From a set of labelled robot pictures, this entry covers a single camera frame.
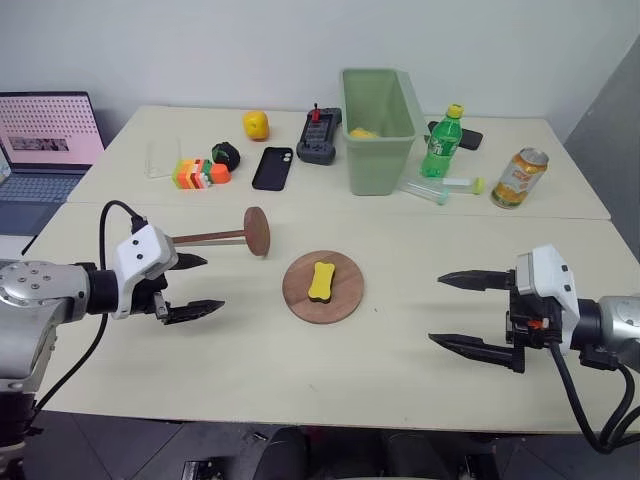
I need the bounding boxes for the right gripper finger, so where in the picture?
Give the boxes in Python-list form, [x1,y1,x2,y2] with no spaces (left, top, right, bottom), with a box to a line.
[436,268,517,293]
[427,332,527,375]

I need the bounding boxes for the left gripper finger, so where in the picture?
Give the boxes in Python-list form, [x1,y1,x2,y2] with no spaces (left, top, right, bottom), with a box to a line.
[162,298,227,327]
[172,252,209,273]

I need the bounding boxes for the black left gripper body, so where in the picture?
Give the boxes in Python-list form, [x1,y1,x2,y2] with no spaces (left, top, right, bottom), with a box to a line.
[129,272,171,322]

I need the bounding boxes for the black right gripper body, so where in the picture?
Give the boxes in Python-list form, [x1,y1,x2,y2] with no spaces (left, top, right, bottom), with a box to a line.
[504,269,557,351]

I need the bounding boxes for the brown wooden stand with rod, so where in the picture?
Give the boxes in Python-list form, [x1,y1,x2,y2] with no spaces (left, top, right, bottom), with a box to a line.
[168,205,272,260]

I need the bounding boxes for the round wooden plate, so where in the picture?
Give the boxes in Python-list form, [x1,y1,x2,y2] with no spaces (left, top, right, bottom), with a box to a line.
[281,249,367,326]

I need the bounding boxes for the colourful stacked toy blocks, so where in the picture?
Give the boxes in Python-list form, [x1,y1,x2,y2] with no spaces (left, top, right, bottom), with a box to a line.
[171,156,233,193]

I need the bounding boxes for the clear tube with green cap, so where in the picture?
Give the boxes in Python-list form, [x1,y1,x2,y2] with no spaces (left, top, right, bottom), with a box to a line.
[441,175,487,196]

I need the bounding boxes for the clear plastic tube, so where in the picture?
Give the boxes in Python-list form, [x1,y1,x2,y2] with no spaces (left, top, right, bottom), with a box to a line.
[399,178,447,207]

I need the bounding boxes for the orange drink can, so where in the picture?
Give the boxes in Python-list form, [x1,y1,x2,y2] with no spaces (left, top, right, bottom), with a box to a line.
[489,146,550,210]

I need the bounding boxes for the black phone case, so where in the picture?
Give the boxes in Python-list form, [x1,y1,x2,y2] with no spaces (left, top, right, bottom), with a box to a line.
[251,145,295,192]

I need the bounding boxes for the yellow bone-shaped eraser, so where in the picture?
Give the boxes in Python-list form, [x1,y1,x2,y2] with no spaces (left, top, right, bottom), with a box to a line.
[306,259,337,305]

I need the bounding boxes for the green soda bottle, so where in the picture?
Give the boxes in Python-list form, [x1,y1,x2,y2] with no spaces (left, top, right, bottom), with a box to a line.
[419,103,467,180]

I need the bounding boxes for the black smartphone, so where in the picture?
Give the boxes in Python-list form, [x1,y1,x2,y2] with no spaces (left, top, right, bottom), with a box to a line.
[424,120,485,152]

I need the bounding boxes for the yellow toy bell pepper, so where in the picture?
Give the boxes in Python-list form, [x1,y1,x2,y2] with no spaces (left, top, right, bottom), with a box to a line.
[242,110,272,143]

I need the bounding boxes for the green plastic bin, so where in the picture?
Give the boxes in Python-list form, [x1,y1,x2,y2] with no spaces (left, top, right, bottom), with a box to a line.
[340,67,418,198]

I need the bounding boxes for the black handheld controller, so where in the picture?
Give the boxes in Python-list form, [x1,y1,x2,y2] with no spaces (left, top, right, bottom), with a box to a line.
[295,103,344,166]

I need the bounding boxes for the open laptop computer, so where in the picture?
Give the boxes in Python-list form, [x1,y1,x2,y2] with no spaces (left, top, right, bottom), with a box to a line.
[0,90,107,237]

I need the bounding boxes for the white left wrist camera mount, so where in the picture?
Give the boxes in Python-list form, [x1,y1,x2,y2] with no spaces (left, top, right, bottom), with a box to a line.
[110,224,179,321]

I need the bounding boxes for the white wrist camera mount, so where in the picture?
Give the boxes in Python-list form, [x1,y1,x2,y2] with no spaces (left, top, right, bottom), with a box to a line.
[110,224,179,321]
[514,243,582,357]

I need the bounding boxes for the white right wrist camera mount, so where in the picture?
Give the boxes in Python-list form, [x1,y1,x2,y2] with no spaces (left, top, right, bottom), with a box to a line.
[514,243,582,357]

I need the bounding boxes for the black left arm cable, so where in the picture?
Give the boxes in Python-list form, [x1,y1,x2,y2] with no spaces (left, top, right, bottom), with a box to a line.
[29,199,149,417]

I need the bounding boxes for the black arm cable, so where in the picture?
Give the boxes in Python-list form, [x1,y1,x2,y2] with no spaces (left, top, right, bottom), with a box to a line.
[548,339,640,455]
[29,199,149,417]

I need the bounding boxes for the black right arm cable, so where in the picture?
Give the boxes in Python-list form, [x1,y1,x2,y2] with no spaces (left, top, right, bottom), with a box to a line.
[548,339,640,455]

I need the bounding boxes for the black round strap roll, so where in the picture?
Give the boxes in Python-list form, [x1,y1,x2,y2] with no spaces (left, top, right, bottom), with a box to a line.
[210,141,243,172]

